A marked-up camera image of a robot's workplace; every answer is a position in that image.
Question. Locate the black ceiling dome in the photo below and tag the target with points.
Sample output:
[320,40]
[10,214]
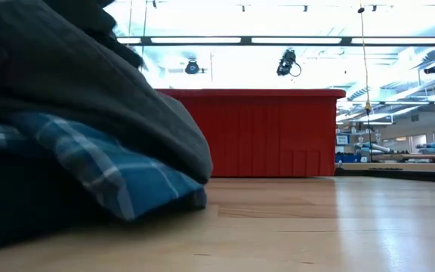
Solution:
[432,69]

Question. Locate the blue white sign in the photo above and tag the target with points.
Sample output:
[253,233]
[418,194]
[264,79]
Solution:
[342,140]

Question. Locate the blue plaid cloth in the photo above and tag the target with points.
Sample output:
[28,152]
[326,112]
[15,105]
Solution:
[127,177]

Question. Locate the black aluminium base frame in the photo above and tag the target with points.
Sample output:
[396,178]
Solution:
[410,176]

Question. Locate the beige wooden table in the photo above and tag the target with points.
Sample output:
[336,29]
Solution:
[398,167]

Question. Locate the red plastic bin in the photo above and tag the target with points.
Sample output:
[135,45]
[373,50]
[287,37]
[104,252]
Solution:
[259,132]

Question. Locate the dark grey garment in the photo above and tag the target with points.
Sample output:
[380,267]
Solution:
[89,87]

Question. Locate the round black ceiling device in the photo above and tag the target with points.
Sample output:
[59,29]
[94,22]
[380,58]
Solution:
[192,67]

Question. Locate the black overhead camera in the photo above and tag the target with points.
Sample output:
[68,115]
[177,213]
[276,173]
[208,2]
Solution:
[286,62]

